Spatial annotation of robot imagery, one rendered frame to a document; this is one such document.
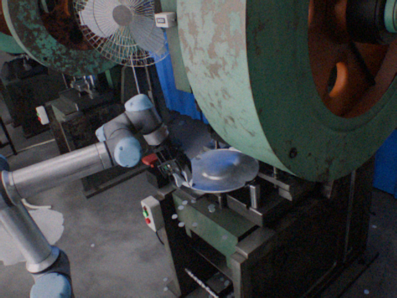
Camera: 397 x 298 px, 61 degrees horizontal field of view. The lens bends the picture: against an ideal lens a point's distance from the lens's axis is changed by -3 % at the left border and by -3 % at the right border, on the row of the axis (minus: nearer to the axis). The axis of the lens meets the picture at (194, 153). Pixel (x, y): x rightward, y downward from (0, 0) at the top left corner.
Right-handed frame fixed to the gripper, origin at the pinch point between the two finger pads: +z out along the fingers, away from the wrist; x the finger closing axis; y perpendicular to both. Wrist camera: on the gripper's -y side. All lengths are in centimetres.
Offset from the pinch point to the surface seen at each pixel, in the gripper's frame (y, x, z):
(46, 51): -96, -74, -61
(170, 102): -261, -76, 45
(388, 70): -1, 70, -10
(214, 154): -20.6, 7.4, 4.0
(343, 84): 9, 56, -16
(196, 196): 6.4, 2.2, 2.4
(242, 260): 20.6, 10.0, 21.9
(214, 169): -8.6, 7.8, 3.5
